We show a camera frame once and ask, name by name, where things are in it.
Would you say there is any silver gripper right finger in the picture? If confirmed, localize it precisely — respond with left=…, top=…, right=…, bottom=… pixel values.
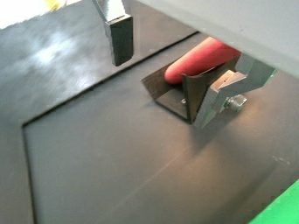
left=193, top=53, right=276, bottom=129

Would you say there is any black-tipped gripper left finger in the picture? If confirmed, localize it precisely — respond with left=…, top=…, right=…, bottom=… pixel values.
left=92, top=0, right=133, bottom=67

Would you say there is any red oval cylinder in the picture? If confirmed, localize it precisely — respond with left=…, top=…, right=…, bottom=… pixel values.
left=164, top=37, right=240, bottom=84

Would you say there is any black curved cradle fixture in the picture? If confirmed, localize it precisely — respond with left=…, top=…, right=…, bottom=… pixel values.
left=141, top=59, right=237, bottom=124

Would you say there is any green shape sorter block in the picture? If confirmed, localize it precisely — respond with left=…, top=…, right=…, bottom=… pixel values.
left=248, top=179, right=299, bottom=224

